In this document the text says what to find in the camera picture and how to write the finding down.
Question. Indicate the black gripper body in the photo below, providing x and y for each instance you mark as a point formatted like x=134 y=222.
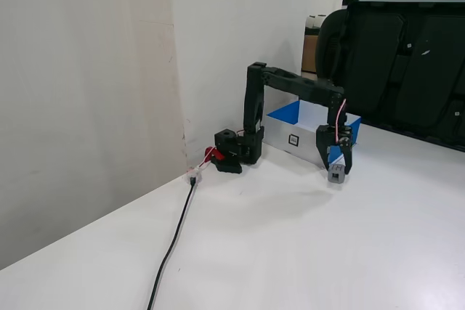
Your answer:
x=325 y=138

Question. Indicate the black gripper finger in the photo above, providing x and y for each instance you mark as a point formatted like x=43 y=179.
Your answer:
x=348 y=159
x=322 y=152

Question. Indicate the gray letter block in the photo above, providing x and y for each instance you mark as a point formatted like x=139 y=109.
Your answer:
x=335 y=175

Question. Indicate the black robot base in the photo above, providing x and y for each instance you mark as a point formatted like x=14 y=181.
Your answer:
x=232 y=146

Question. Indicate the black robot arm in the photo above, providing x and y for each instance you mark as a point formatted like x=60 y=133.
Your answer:
x=254 y=99

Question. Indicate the blue and white cardboard box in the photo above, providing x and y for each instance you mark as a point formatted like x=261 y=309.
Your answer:
x=287 y=132

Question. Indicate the brown cardboard box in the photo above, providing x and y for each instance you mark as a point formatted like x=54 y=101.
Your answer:
x=309 y=54

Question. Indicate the black office chair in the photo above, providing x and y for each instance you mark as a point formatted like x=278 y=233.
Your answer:
x=399 y=70

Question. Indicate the red table clamp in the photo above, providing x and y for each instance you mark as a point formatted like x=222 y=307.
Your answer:
x=210 y=152

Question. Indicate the white container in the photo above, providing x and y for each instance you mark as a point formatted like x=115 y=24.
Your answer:
x=310 y=21
x=321 y=21

